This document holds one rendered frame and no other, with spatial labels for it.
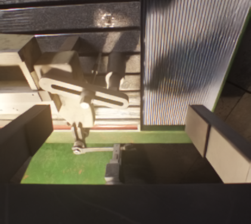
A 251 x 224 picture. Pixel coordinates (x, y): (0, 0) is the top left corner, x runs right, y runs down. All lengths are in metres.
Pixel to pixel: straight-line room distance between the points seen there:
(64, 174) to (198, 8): 1.34
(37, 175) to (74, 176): 0.29
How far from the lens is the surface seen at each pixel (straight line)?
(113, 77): 0.61
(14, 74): 0.70
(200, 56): 0.86
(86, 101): 0.51
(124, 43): 0.72
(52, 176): 1.53
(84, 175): 1.45
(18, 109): 0.72
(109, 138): 1.21
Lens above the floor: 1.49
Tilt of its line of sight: 48 degrees down
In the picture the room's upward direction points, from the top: 177 degrees counter-clockwise
